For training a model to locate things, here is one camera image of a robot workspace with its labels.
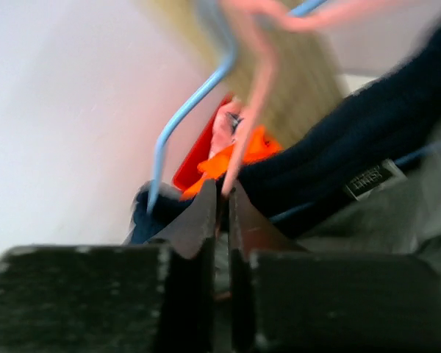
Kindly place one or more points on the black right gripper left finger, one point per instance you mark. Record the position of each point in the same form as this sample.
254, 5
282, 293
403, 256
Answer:
186, 273

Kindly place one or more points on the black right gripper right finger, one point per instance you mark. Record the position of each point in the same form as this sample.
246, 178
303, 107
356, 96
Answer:
249, 231

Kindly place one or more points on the navy blue shorts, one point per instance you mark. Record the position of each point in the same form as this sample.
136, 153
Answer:
387, 120

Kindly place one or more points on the pink patterned shorts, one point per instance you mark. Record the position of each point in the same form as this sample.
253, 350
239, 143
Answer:
225, 124

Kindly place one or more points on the grey shorts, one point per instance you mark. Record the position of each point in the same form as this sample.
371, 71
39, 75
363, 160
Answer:
404, 218

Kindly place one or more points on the pink wire hanger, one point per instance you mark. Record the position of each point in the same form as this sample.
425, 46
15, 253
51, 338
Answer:
266, 66

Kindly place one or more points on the red plastic bin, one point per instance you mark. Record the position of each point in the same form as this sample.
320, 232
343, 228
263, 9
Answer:
187, 173

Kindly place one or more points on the wooden clothes rack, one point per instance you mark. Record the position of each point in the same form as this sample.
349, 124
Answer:
305, 89

